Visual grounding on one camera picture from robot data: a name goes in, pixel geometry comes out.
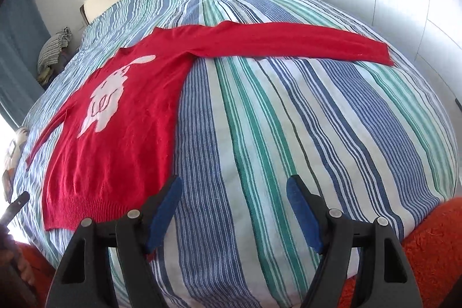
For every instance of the striped bed blanket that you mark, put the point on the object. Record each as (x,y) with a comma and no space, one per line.
(252,149)

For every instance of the white patterned pillow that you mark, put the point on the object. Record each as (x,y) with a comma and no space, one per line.
(12,153)

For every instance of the teal curtain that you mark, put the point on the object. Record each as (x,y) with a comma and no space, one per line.
(20,51)

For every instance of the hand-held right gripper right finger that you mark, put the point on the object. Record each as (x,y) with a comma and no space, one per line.
(302,210)

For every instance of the checkered cloth bundle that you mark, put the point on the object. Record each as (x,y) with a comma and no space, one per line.
(54,50)

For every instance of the orange fuzzy rug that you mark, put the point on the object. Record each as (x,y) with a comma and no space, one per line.
(431,250)

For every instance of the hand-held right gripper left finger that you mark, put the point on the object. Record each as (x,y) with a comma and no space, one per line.
(166,207)

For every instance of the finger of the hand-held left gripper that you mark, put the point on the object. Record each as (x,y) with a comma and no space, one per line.
(15,204)

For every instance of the red sweater with white print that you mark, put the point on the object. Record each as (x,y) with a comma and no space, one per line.
(119,120)

